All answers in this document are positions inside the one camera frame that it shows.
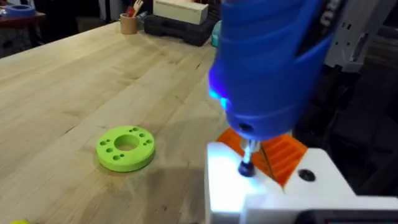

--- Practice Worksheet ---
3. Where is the teal plastic bottle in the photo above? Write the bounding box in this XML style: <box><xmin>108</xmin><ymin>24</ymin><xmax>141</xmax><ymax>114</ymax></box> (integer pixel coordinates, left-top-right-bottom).
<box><xmin>210</xmin><ymin>19</ymin><xmax>223</xmax><ymax>49</ymax></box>

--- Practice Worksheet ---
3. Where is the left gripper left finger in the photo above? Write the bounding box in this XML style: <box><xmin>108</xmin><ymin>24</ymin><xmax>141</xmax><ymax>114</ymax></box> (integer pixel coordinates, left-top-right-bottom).
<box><xmin>204</xmin><ymin>127</ymin><xmax>285</xmax><ymax>224</ymax></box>

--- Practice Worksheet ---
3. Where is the green disc with holes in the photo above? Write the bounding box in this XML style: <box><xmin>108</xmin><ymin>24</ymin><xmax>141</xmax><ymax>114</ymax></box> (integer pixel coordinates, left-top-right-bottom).
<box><xmin>95</xmin><ymin>125</ymin><xmax>156</xmax><ymax>173</ymax></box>

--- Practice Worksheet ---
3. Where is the blue tape roll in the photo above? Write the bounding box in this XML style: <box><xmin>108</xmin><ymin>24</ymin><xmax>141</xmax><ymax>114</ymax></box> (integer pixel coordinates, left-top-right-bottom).
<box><xmin>4</xmin><ymin>3</ymin><xmax>37</xmax><ymax>18</ymax></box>

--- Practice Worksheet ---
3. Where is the wooden utensil cup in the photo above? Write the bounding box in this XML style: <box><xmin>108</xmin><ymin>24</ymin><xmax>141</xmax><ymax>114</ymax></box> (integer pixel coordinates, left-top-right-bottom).
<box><xmin>119</xmin><ymin>12</ymin><xmax>139</xmax><ymax>35</ymax></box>

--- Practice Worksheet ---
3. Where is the white cardboard box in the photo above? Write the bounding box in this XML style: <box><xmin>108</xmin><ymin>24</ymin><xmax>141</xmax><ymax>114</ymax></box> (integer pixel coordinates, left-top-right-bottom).
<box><xmin>152</xmin><ymin>0</ymin><xmax>210</xmax><ymax>26</ymax></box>

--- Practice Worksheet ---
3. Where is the blue electric screwdriver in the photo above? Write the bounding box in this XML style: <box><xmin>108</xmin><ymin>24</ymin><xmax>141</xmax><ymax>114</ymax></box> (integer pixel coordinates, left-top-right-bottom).
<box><xmin>207</xmin><ymin>0</ymin><xmax>340</xmax><ymax>175</ymax></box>

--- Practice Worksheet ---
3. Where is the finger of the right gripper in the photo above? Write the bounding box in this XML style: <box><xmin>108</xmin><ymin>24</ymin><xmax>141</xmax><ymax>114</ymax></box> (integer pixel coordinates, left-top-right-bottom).
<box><xmin>323</xmin><ymin>0</ymin><xmax>398</xmax><ymax>73</ymax></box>

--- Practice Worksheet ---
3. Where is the wooden fork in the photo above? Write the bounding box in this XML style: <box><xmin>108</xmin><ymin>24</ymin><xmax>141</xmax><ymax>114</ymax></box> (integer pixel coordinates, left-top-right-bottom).
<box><xmin>132</xmin><ymin>0</ymin><xmax>145</xmax><ymax>17</ymax></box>

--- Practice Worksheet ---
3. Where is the black tool case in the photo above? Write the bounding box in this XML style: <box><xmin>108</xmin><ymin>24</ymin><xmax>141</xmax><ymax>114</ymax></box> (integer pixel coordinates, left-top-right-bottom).
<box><xmin>143</xmin><ymin>14</ymin><xmax>219</xmax><ymax>48</ymax></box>

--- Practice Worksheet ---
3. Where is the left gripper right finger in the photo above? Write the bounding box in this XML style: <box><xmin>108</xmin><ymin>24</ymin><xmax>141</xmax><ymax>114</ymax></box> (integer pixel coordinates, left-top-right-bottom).
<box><xmin>260</xmin><ymin>133</ymin><xmax>356</xmax><ymax>196</ymax></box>

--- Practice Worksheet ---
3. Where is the dark brown side table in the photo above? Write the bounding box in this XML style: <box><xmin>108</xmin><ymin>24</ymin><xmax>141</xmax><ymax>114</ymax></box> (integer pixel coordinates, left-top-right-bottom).
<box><xmin>0</xmin><ymin>11</ymin><xmax>47</xmax><ymax>29</ymax></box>

